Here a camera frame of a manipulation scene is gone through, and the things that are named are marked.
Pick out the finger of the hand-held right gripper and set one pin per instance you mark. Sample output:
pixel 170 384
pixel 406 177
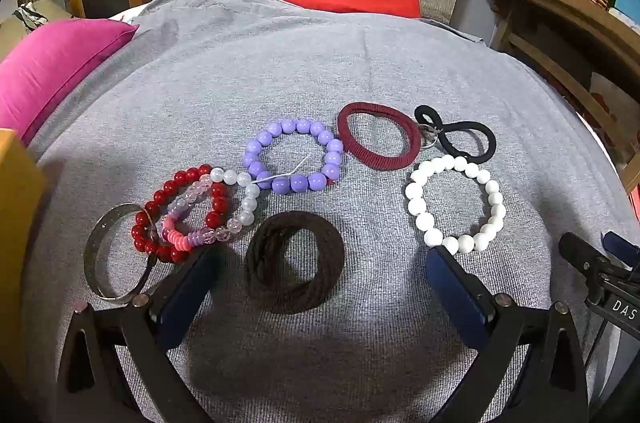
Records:
pixel 582 255
pixel 620 245

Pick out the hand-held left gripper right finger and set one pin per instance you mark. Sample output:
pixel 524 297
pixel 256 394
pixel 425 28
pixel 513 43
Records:
pixel 457 298

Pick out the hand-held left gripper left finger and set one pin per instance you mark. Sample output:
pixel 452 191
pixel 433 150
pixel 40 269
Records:
pixel 184 305

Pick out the silver metal bangle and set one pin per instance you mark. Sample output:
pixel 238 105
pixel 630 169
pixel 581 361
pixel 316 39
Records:
pixel 95 243

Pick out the yellow box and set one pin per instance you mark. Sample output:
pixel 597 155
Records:
pixel 20 213

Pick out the wooden shelf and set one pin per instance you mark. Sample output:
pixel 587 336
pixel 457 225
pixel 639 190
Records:
pixel 560 3

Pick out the pink cushion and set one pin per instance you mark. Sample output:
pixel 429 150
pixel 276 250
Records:
pixel 55 63

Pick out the striped black and white cloth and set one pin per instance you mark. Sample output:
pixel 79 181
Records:
pixel 30 15

